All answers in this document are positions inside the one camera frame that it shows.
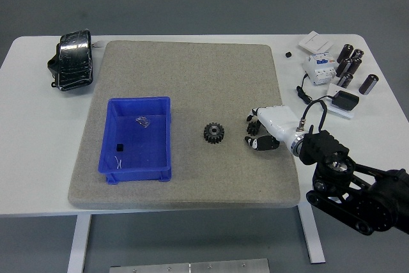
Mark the black plastic-wrapped device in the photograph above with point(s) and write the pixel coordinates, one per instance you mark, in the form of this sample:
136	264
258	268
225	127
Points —
75	60

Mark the grey-brown felt mat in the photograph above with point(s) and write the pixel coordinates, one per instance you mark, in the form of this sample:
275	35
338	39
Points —
191	94

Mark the large black gear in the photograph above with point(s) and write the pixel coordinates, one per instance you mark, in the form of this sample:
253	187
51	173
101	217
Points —
214	133

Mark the black power adapter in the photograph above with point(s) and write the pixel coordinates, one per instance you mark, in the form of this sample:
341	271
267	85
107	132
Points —
344	100

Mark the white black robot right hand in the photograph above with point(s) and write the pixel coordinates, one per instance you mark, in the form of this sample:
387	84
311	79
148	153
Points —
278	121

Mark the blue plastic box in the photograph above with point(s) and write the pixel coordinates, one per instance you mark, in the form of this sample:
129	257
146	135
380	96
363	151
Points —
134	170

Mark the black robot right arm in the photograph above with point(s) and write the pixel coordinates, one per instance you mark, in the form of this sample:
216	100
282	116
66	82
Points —
358	186

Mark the clear plastic bag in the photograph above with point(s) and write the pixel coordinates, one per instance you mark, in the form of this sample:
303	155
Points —
142	121

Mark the small black cube nut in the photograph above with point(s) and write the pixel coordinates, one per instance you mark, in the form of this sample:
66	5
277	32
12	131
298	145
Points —
119	147

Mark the white switch plate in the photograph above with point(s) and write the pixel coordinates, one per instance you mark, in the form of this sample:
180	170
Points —
314	42

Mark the grey metal plate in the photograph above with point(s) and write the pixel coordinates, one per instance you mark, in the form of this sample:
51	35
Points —
191	266

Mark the white circuit breaker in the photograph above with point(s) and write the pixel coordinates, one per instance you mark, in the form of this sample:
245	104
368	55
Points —
319	70

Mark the white flat plate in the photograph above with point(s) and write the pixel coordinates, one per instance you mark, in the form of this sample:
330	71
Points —
333	89

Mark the dark cylindrical capacitor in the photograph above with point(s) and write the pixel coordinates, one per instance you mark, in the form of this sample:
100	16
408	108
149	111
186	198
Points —
345	80
354	66
357	54
368	84
343	66
345	52

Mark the white table leg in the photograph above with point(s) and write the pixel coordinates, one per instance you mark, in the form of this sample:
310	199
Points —
78	244
313	238

